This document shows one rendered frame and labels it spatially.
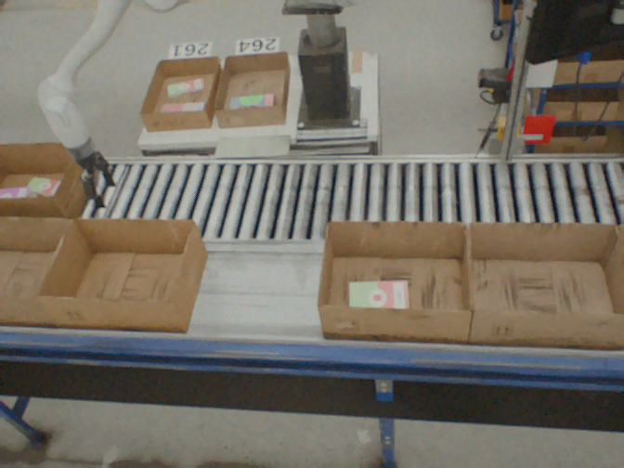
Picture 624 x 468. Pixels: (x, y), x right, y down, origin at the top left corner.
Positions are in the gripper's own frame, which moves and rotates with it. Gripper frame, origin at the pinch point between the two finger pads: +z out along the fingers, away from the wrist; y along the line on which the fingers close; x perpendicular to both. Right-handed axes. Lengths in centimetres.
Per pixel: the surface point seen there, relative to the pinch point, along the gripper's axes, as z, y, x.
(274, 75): 9, 82, -48
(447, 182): 10, 16, -123
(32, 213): 1.7, -8.6, 25.9
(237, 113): 3, 47, -39
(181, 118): 3.6, 46.1, -15.6
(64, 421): 86, -53, 34
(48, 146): -4.7, 20.2, 28.8
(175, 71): 7, 83, -2
